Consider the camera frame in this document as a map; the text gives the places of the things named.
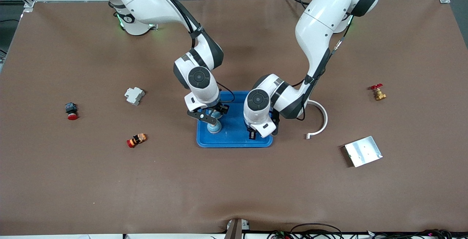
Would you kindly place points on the red button orange yellow body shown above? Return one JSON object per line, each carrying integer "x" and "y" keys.
{"x": 137, "y": 140}

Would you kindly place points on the silver metal plate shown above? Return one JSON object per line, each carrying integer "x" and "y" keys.
{"x": 363, "y": 152}

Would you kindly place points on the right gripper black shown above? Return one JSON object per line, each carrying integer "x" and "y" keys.
{"x": 218, "y": 108}

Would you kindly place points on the blue plastic tray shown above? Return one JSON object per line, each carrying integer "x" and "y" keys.
{"x": 234, "y": 140}

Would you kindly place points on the camera mount post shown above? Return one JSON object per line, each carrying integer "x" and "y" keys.
{"x": 236, "y": 230}

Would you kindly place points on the red push button black body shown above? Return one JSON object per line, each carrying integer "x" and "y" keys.
{"x": 71, "y": 109}

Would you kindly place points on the white circuit breaker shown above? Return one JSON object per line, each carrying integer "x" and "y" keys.
{"x": 134, "y": 95}

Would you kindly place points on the white curved plastic bracket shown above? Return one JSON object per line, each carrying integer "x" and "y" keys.
{"x": 325, "y": 122}

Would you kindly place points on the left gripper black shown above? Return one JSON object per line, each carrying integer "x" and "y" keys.
{"x": 252, "y": 134}

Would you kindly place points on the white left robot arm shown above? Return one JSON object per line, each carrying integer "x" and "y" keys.
{"x": 325, "y": 23}

